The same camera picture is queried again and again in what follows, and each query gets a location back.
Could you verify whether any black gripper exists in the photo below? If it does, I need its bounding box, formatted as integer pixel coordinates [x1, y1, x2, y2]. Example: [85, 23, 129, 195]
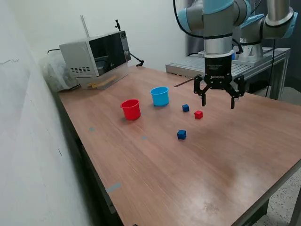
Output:
[193, 53, 245, 110]

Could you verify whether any aluminium robot base table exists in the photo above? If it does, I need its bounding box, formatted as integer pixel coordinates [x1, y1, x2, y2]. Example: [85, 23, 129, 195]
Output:
[165, 47, 292, 101]

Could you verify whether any blue plastic cup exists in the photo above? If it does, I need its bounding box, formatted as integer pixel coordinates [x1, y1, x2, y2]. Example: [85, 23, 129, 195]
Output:
[150, 86, 170, 107]

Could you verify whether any red plastic cup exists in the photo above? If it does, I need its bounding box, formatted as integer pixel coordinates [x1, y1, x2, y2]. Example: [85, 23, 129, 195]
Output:
[120, 98, 142, 121]

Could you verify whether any grey tape strip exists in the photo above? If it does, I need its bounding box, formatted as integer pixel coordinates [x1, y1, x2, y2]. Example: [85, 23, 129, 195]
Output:
[105, 182, 122, 194]

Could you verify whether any silver microwave oven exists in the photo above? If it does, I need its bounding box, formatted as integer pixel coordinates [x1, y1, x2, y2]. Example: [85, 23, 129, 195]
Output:
[58, 30, 132, 78]

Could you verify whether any white thin rod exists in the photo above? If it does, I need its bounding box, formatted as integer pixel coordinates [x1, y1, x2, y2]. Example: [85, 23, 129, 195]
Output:
[80, 15, 90, 38]

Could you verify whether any crumpled clear plastic bag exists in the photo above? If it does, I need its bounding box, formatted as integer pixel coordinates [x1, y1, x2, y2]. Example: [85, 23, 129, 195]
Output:
[39, 50, 82, 92]

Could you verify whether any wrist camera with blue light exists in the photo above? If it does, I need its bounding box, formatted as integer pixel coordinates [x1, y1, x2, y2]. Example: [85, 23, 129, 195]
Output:
[230, 49, 243, 61]

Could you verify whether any black hanging cable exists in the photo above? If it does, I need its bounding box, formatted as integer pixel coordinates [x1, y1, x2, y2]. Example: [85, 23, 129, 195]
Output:
[265, 39, 277, 98]

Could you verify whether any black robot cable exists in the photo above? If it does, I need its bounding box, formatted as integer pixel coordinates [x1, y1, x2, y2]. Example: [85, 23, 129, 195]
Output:
[173, 0, 243, 55]

